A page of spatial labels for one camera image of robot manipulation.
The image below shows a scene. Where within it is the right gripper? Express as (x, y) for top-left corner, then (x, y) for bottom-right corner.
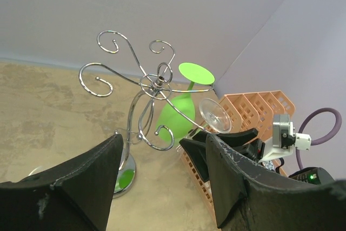
(179, 128), (265, 181)

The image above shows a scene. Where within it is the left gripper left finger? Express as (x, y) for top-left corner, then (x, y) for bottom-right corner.
(1, 134), (123, 230)

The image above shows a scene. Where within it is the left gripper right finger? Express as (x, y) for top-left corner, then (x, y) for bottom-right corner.
(206, 134), (345, 230)

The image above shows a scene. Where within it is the clear wine glass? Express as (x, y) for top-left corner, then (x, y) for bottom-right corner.
(199, 98), (232, 134)

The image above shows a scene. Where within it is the green plastic wine glass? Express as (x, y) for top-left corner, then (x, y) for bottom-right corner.
(156, 62), (215, 144)

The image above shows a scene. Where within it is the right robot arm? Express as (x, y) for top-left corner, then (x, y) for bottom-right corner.
(179, 128), (333, 185)

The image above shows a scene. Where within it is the chrome wine glass rack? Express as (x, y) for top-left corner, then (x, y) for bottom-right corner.
(78, 30), (214, 199)

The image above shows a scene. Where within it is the orange plastic file organizer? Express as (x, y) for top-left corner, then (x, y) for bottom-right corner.
(178, 90), (295, 216)

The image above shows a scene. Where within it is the clear glass back left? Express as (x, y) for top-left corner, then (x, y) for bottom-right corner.
(28, 166), (44, 176)

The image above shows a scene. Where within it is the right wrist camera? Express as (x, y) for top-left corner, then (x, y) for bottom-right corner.
(258, 114), (312, 163)

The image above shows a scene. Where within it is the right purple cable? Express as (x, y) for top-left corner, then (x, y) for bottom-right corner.
(296, 107), (343, 172)

